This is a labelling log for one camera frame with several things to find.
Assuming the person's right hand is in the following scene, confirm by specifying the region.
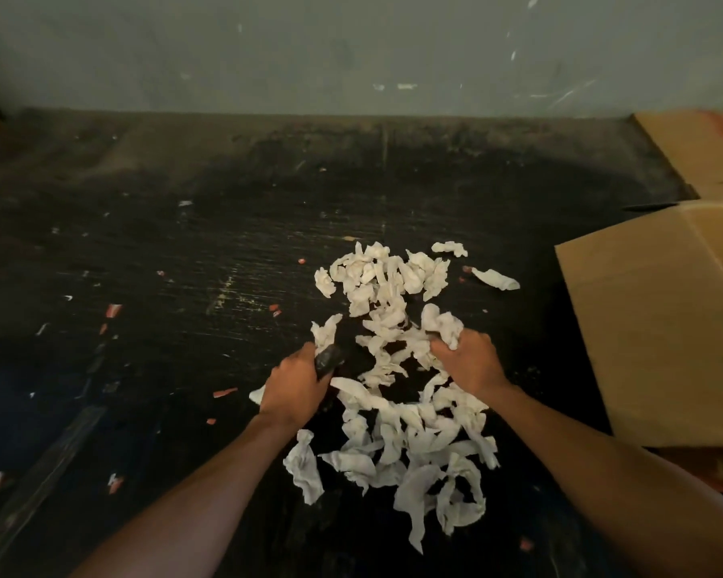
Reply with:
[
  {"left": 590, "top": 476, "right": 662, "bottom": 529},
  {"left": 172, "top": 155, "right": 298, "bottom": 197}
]
[{"left": 429, "top": 328, "right": 513, "bottom": 405}]

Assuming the person's left hand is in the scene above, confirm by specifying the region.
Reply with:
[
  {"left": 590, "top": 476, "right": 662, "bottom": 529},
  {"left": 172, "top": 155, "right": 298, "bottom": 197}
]
[{"left": 258, "top": 342, "right": 338, "bottom": 429}]

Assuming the white cloth strip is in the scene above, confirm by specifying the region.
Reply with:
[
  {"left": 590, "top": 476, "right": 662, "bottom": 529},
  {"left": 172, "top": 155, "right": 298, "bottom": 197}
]
[{"left": 421, "top": 303, "right": 465, "bottom": 351}]

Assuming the black tool handle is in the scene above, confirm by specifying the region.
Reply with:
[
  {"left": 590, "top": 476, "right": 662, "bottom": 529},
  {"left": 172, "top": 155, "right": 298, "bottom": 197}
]
[{"left": 315, "top": 344, "right": 346, "bottom": 380}]

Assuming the person's right forearm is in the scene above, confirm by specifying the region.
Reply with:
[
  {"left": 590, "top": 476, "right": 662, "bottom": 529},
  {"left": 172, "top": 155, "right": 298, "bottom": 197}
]
[{"left": 485, "top": 384, "right": 723, "bottom": 578}]

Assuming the person's left forearm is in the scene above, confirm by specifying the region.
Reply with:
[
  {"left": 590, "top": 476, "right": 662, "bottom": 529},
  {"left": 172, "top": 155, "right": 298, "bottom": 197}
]
[{"left": 69, "top": 412, "right": 307, "bottom": 578}]

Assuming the pile of white fabric pieces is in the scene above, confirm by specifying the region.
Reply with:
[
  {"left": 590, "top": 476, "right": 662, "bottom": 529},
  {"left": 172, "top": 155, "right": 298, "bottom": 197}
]
[{"left": 249, "top": 240, "right": 521, "bottom": 555}]

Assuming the large open cardboard box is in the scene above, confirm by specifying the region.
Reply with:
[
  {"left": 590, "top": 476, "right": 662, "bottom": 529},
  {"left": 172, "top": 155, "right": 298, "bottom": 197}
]
[{"left": 555, "top": 201, "right": 723, "bottom": 450}]

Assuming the flat cardboard box flap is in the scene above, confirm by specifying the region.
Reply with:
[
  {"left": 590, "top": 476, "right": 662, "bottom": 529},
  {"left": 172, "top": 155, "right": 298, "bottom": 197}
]
[{"left": 632, "top": 110, "right": 723, "bottom": 203}]

